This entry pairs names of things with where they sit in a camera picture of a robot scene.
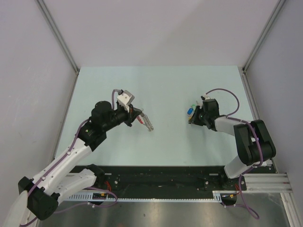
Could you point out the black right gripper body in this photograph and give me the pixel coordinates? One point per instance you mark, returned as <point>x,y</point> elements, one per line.
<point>200,116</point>

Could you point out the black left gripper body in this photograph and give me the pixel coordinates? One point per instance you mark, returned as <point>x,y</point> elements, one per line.
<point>128,116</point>

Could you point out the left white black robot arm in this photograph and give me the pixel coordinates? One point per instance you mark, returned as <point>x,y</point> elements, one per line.
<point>47,189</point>

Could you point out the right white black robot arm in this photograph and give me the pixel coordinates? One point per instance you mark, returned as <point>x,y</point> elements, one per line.
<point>244,160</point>

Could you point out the blue key tag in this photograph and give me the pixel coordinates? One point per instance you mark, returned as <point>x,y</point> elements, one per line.
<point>190,111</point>

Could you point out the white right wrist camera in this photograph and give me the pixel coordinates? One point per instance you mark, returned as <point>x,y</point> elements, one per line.
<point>205,97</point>

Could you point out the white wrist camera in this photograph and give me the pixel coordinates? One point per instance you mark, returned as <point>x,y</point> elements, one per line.
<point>125,98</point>
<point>205,97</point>

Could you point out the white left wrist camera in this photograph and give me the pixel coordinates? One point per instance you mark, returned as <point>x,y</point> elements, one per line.
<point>125,98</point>

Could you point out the aluminium right side rail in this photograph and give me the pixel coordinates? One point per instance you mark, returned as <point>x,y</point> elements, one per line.
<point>258,118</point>

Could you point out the black mounting base plate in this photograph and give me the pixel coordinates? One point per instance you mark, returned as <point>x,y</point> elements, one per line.
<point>167,182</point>

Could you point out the white slotted cable duct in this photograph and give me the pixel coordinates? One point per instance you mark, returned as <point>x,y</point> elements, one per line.
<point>95,196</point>

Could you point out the aluminium right corner post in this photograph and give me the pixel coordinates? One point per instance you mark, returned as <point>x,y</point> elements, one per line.
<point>264,33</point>

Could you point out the aluminium corner post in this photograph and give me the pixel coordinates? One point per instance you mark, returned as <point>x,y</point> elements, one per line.
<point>264,33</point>
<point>57,34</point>

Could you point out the aluminium left corner post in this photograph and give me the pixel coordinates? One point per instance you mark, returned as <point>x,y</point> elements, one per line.
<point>57,34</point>

